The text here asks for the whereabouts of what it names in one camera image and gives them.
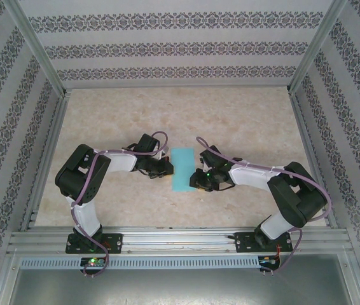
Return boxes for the teal paper sheet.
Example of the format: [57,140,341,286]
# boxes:
[170,147,197,193]

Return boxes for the aluminium mounting rail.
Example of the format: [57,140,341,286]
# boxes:
[6,226,352,255]

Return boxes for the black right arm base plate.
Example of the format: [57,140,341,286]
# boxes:
[235,231,294,254]

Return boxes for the aluminium back rail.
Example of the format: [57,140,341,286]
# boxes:
[64,84,292,92]

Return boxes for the grey slotted cable duct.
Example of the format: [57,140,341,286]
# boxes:
[19,255,260,269]

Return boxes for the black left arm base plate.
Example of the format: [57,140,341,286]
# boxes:
[65,233,123,255]

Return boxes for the aluminium side rail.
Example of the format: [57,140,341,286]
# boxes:
[20,90,73,231]
[289,90,338,228]

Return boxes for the aluminium frame post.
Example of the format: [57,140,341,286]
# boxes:
[286,0,349,95]
[3,0,68,96]

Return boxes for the aluminium lower frame bar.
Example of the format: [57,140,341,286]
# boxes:
[342,250,360,305]
[0,250,20,305]

